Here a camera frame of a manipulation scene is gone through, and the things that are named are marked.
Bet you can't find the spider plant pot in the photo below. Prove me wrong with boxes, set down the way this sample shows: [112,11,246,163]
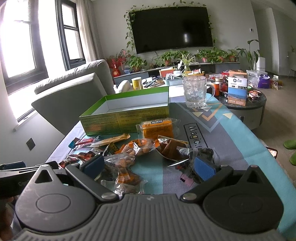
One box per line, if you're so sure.
[176,50,195,72]

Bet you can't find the yellow canister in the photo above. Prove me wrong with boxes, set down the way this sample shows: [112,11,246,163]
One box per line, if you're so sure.
[132,77,143,90]

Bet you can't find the grey armchair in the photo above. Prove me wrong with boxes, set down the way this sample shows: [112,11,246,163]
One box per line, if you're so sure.
[31,59,115,135]

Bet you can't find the green cardboard box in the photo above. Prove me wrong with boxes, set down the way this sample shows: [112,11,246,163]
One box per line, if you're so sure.
[79,86,169,136]

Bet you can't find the orange cracker packet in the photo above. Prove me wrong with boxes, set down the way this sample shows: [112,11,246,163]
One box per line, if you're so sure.
[136,118,181,140]

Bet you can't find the blue white paper box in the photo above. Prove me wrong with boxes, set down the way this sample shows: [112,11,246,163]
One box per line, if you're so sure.
[227,76,247,106]

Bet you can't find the patterned teal tablecloth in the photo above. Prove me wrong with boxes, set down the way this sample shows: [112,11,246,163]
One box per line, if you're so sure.
[45,93,296,240]

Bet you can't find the dark round side table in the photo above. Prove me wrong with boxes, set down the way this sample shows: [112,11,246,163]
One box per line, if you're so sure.
[216,89,267,130]

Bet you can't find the wall television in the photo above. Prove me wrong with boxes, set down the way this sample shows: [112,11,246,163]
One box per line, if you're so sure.
[129,6,213,54]

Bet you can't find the clear bag orange nuts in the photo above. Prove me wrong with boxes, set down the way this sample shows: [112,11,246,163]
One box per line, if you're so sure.
[115,138,155,156]

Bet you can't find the glass mug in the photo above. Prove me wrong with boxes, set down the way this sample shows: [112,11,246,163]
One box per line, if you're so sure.
[182,75,216,109]

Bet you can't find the white round coffee table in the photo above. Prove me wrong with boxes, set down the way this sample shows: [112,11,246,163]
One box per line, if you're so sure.
[114,78,186,93]

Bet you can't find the orange jar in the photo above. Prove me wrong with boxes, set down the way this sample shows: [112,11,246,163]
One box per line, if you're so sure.
[212,82,220,97]

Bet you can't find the black wall socket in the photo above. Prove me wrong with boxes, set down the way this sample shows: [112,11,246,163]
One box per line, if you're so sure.
[26,138,36,151]

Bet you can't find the black window frame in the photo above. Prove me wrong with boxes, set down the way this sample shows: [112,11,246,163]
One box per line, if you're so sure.
[1,1,86,94]

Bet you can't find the long beige snack stick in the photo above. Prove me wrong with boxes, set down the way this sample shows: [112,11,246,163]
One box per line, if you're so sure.
[90,133,130,148]

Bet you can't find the blue plastic tray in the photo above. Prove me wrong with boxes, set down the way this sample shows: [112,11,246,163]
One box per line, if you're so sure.
[164,77,183,86]

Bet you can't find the red blue candy packet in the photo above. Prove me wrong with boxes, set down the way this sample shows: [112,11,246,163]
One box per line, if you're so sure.
[68,138,97,150]

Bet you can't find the black yellow snack packet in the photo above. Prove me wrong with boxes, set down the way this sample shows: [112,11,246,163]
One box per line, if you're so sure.
[102,142,119,156]

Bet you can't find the brown triangular snack packet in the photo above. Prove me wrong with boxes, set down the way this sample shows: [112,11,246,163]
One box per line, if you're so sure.
[155,135,189,162]

